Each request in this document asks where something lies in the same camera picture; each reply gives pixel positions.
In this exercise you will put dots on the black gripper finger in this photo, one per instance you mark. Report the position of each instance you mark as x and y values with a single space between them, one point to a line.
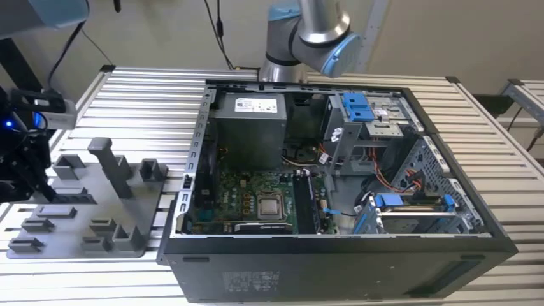
17 191

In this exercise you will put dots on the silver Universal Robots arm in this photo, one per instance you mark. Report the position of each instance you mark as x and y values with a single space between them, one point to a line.
315 32

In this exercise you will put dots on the black stand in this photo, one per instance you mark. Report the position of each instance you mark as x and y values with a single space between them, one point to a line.
22 67

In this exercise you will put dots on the grey parts rack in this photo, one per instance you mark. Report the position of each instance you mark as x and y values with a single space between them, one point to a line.
127 216

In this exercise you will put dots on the black table corner cap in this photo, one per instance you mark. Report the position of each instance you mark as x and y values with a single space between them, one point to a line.
107 68
454 79

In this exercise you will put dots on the black hanging rod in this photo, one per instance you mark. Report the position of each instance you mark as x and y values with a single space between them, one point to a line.
117 5

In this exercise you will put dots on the green motherboard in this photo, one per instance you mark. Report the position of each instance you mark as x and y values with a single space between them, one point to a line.
238 191

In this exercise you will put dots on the grey power supply unit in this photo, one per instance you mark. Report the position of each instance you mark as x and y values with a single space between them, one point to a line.
249 140

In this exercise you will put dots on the black graphics card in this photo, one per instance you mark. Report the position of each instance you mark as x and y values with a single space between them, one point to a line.
263 228

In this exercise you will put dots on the silver-topped CPU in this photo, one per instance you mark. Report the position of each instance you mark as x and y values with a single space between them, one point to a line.
270 207

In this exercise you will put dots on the blue disk carrier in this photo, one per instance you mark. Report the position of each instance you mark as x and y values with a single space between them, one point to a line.
355 102

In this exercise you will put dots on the black open PC case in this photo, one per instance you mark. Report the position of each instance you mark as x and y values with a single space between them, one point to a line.
341 271

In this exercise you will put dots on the grey metal drive cage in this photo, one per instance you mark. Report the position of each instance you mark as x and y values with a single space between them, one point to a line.
385 129

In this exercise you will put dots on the hard disk in blue carrier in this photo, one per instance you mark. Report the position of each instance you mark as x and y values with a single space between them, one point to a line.
389 201

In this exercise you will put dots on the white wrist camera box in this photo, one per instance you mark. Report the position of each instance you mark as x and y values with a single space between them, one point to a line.
62 116

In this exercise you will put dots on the aluminium frame table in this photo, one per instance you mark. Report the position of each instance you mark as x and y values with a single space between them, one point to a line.
527 95

